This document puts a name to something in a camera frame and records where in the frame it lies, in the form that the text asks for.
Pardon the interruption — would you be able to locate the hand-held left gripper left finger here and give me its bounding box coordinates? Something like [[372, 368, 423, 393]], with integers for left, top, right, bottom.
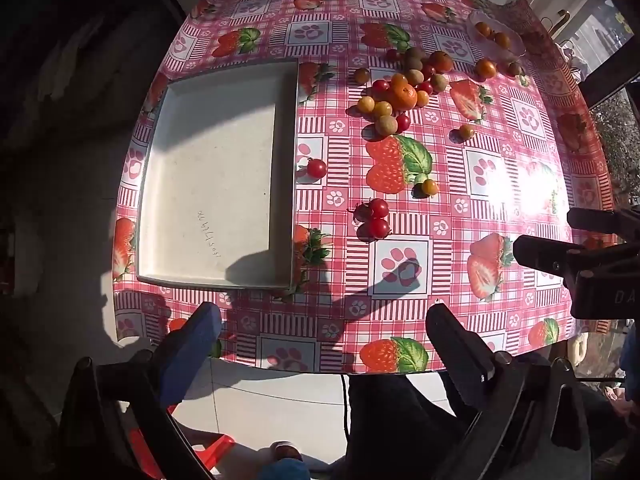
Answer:
[[60, 301, 223, 480]]

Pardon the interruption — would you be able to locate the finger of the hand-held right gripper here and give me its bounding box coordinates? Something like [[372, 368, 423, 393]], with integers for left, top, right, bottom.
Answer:
[[566, 205, 640, 235], [513, 234, 640, 281]]

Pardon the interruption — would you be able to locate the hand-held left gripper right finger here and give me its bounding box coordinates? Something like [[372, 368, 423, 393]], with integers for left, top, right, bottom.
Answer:
[[425, 302, 596, 480]]

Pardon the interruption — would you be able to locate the clear glass bowl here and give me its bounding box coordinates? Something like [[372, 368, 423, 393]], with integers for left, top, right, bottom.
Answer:
[[467, 7, 528, 58]]

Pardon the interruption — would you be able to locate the pink strawberry print tablecloth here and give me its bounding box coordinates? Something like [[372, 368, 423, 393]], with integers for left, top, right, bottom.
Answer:
[[112, 0, 618, 376]]

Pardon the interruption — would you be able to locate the red plastic stool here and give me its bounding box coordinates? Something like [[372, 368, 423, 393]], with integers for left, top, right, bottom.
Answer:
[[127, 405, 236, 480]]

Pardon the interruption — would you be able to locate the person's shoe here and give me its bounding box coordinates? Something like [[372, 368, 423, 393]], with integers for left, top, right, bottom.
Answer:
[[260, 441, 313, 480]]

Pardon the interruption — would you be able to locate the white rectangular tray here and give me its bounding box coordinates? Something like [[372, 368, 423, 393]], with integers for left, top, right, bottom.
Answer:
[[136, 60, 300, 292]]

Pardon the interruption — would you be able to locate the black cable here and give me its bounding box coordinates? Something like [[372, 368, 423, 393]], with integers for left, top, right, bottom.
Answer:
[[340, 374, 351, 453]]

